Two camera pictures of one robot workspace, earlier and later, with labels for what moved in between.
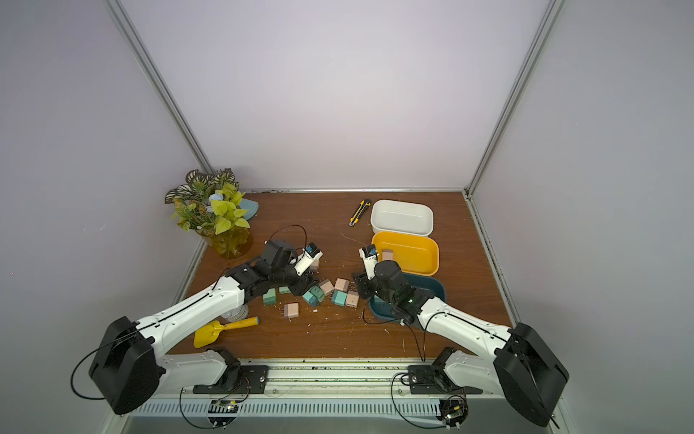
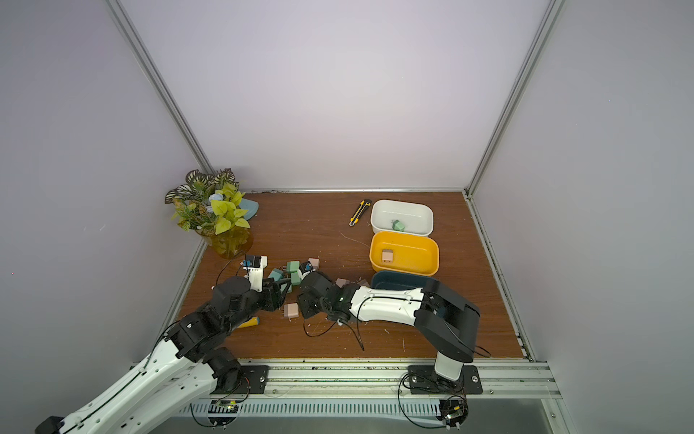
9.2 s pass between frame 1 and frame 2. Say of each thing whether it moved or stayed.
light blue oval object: stayed
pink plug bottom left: stayed
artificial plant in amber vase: stayed
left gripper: moved
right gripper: moved
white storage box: stayed
